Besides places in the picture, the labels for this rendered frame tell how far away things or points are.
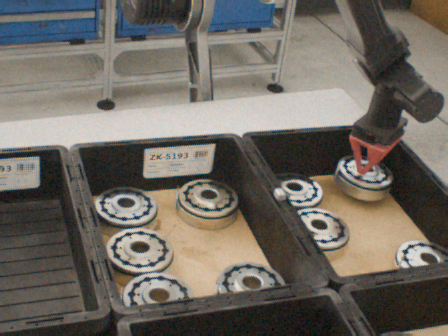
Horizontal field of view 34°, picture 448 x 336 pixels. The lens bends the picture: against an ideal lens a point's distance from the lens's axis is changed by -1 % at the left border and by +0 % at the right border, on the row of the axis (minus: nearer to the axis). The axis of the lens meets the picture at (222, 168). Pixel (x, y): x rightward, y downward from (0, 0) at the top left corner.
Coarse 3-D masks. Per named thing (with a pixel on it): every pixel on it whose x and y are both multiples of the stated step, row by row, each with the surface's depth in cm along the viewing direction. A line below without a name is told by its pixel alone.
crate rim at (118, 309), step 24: (96, 144) 121; (120, 144) 122; (144, 144) 124; (168, 144) 125; (240, 144) 127; (96, 216) 106; (288, 216) 111; (96, 240) 101; (312, 264) 102; (264, 288) 97; (288, 288) 98; (312, 288) 98; (120, 312) 90; (144, 312) 91
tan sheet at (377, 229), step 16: (320, 176) 140; (336, 192) 136; (320, 208) 131; (336, 208) 132; (352, 208) 132; (368, 208) 133; (384, 208) 133; (400, 208) 134; (352, 224) 128; (368, 224) 129; (384, 224) 129; (400, 224) 130; (352, 240) 124; (368, 240) 125; (384, 240) 125; (400, 240) 126; (352, 256) 121; (368, 256) 121; (384, 256) 122; (352, 272) 117
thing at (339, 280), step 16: (304, 128) 134; (320, 128) 135; (336, 128) 135; (400, 144) 133; (256, 160) 123; (416, 160) 129; (272, 176) 120; (432, 176) 126; (288, 208) 113; (304, 224) 110; (320, 256) 104; (336, 272) 102; (368, 272) 102; (384, 272) 103; (400, 272) 103; (416, 272) 104; (336, 288) 101
